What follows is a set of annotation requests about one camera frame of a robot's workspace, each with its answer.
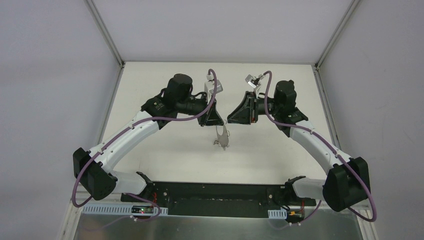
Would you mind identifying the large metal keyring with clips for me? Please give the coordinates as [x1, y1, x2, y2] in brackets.
[213, 124, 230, 151]

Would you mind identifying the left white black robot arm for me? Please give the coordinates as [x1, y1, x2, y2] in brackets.
[72, 69, 225, 203]

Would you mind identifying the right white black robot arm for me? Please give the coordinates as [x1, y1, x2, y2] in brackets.
[227, 76, 376, 214]

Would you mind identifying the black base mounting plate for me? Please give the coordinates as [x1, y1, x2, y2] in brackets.
[120, 181, 316, 218]

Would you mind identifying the right circuit board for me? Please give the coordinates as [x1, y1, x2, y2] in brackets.
[286, 209, 305, 224]

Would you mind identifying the circuit board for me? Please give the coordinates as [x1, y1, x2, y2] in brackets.
[286, 209, 305, 224]
[131, 205, 155, 215]

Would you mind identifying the left circuit board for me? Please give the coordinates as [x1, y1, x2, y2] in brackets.
[131, 205, 155, 215]

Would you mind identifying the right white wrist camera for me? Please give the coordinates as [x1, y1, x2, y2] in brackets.
[245, 74, 264, 89]

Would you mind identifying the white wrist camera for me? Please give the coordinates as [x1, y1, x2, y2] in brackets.
[245, 74, 264, 89]
[204, 74, 223, 103]

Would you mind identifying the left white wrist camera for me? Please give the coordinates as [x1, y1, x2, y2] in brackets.
[204, 74, 223, 103]

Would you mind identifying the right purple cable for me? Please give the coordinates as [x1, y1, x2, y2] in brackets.
[261, 70, 378, 223]

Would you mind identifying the purple cable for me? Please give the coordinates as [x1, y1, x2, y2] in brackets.
[71, 68, 218, 209]
[261, 70, 378, 223]

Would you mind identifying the right aluminium frame post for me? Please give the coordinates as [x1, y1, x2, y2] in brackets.
[314, 0, 362, 70]

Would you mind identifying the aluminium frame post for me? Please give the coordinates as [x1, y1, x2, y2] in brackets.
[314, 0, 362, 70]
[84, 0, 125, 69]

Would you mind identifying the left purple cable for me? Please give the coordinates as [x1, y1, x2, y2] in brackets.
[71, 68, 218, 209]

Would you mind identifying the right white cable duct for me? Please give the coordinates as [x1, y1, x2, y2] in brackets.
[267, 208, 287, 220]

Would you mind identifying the white cable duct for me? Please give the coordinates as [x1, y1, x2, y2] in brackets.
[267, 208, 287, 220]
[82, 203, 159, 217]

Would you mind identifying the left white cable duct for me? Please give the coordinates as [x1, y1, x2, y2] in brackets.
[82, 203, 159, 217]

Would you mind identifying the left aluminium frame post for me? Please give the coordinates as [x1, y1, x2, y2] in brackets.
[84, 0, 125, 69]

